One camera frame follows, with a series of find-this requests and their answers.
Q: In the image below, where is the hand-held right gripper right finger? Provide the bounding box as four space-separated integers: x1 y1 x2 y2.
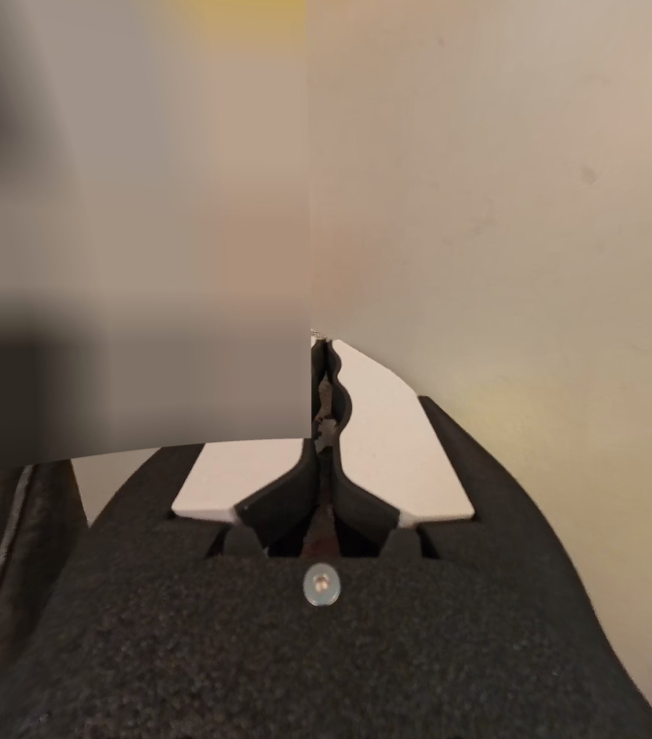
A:
326 339 476 559

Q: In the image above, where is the crane patterned origami paper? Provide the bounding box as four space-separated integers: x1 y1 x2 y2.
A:
303 328 339 556

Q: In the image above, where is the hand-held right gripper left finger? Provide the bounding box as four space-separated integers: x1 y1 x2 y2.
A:
171 339 328 558

